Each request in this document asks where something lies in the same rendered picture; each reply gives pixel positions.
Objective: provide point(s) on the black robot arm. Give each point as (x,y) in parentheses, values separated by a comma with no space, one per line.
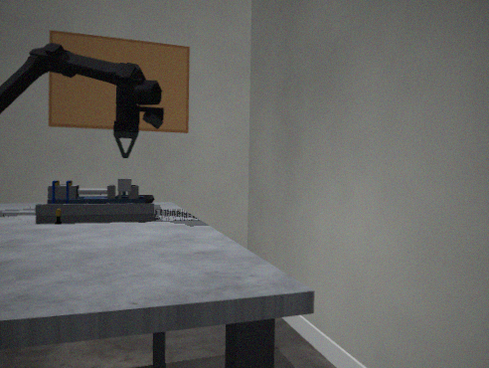
(132,86)

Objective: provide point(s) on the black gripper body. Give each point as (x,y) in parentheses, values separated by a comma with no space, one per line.
(123,124)

